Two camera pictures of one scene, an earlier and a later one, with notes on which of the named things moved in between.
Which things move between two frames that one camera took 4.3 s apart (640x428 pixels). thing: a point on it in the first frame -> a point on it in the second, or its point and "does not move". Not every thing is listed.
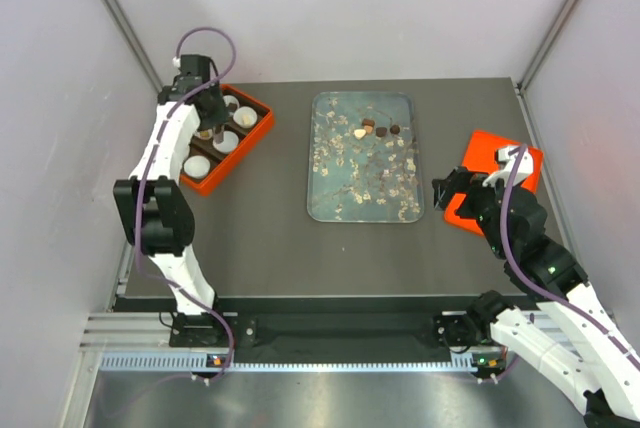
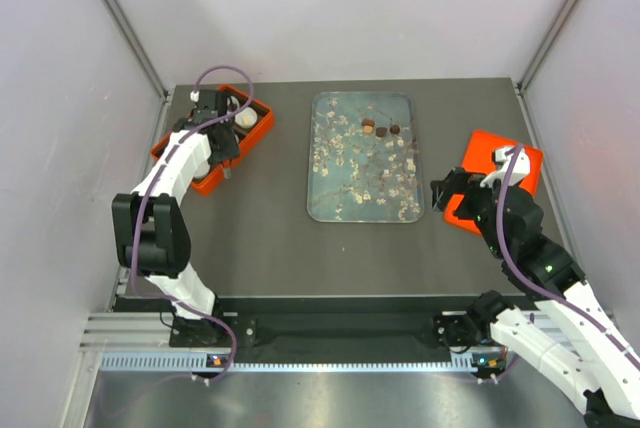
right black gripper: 460,180 does not move
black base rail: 349,329 does not move
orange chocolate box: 210,162 does not move
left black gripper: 221,116 -> 231,151
